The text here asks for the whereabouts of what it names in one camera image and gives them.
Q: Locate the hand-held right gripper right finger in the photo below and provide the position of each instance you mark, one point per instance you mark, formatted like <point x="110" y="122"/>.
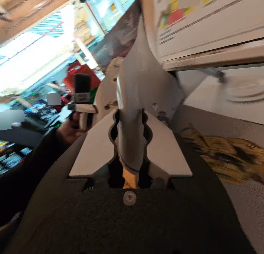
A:
<point x="167" y="152"/>

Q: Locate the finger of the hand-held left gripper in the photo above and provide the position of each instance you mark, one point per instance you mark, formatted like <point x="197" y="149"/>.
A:
<point x="63" y="115"/>

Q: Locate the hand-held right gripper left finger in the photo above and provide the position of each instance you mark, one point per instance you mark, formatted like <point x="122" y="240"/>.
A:
<point x="94" y="152"/>

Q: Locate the building instruction booklet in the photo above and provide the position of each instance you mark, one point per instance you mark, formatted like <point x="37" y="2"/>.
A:
<point x="140" y="82"/>

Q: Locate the person's left forearm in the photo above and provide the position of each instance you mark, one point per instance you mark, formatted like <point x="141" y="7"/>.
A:
<point x="31" y="165"/>

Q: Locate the person's left hand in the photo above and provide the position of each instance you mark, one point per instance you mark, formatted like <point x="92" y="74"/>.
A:
<point x="68" y="134"/>

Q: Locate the red felt bag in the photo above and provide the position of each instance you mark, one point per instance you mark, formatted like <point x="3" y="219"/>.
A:
<point x="82" y="69"/>

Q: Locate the instruction sheet with coloured blocks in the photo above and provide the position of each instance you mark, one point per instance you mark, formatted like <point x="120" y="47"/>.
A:
<point x="216" y="30"/>

